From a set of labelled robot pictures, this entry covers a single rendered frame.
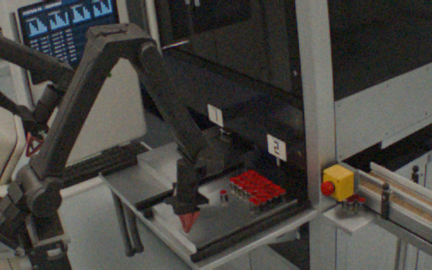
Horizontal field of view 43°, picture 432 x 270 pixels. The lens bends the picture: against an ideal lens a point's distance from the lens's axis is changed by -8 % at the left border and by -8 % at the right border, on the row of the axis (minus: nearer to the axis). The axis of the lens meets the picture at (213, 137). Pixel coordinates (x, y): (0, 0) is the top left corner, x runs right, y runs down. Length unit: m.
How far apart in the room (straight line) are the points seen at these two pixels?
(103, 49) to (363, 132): 0.87
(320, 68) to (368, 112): 0.25
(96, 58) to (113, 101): 1.23
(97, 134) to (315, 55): 1.15
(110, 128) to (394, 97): 1.17
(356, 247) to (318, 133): 0.49
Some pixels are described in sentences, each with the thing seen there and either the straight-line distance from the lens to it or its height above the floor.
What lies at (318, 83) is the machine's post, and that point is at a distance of 1.51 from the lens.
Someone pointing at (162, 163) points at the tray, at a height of 0.88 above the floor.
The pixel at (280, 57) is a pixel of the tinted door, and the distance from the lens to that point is 1.61.
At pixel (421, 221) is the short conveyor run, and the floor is 0.93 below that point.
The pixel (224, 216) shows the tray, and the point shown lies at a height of 0.88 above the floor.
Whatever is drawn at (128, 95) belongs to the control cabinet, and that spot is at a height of 1.00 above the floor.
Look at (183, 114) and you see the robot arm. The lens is 1.34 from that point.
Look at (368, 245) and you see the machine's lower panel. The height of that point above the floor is 0.64.
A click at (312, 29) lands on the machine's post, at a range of 1.46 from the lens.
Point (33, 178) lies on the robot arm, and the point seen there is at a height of 1.27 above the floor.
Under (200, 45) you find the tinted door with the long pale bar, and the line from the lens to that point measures 1.98.
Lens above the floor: 1.82
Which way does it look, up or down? 25 degrees down
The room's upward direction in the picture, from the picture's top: 8 degrees counter-clockwise
